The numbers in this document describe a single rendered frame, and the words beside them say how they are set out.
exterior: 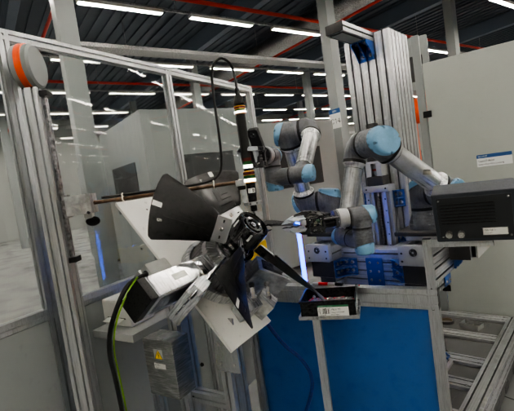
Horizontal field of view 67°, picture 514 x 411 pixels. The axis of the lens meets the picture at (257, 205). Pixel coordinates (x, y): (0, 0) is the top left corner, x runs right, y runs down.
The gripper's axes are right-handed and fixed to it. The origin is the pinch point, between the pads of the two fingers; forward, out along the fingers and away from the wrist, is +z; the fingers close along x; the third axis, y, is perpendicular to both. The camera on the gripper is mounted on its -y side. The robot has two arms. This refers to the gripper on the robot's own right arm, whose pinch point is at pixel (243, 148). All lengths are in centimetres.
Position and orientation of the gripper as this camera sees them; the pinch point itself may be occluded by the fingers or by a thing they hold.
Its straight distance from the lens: 145.4
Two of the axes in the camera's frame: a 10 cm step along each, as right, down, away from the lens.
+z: -3.6, 1.1, -9.3
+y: 1.4, 9.9, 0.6
